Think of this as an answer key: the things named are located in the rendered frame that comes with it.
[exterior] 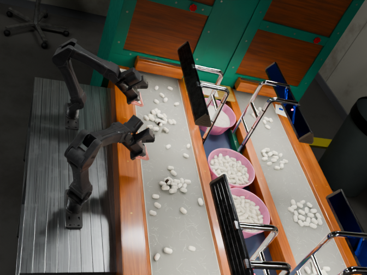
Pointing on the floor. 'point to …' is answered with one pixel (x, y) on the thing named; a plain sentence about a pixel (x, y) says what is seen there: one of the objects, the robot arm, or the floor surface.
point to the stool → (34, 23)
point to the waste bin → (348, 153)
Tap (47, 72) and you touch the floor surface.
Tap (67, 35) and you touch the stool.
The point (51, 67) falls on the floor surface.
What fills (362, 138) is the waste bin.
